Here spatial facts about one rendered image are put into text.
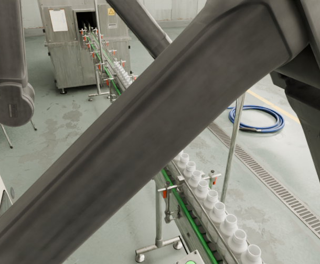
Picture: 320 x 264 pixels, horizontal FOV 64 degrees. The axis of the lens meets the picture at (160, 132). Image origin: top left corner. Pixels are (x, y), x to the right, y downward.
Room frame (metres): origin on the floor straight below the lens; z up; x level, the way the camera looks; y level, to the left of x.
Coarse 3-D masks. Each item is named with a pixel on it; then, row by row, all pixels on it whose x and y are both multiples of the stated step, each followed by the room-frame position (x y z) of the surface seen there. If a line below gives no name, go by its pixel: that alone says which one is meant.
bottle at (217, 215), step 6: (216, 204) 0.61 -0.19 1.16; (222, 204) 0.61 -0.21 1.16; (216, 210) 0.58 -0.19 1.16; (222, 210) 0.58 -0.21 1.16; (210, 216) 0.59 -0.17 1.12; (216, 216) 0.58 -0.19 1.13; (222, 216) 0.58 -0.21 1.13; (216, 222) 0.57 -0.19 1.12; (210, 228) 0.58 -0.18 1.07; (210, 234) 0.58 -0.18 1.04; (216, 234) 0.57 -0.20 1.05; (210, 240) 0.57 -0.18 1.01; (216, 240) 0.57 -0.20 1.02
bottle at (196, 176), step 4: (192, 172) 0.77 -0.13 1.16; (196, 172) 0.78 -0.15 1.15; (200, 172) 0.77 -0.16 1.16; (192, 176) 0.76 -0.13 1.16; (196, 176) 0.75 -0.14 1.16; (200, 176) 0.75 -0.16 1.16; (188, 180) 0.77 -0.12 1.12; (192, 180) 0.75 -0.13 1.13; (196, 180) 0.75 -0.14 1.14; (188, 184) 0.76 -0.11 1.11; (192, 184) 0.74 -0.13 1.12; (196, 184) 0.74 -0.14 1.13; (192, 188) 0.74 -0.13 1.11; (188, 192) 0.75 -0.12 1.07; (188, 196) 0.75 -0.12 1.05; (192, 196) 0.74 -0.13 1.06; (192, 200) 0.74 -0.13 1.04; (188, 204) 0.75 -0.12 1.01; (192, 204) 0.74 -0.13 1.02
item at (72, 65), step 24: (48, 0) 4.20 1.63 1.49; (72, 0) 4.31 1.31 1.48; (96, 0) 4.43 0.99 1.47; (48, 24) 4.17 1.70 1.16; (72, 24) 4.29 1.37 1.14; (96, 24) 4.49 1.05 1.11; (120, 24) 4.55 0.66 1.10; (48, 48) 4.18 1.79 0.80; (72, 48) 4.27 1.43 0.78; (120, 48) 4.54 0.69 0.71; (72, 72) 4.25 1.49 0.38
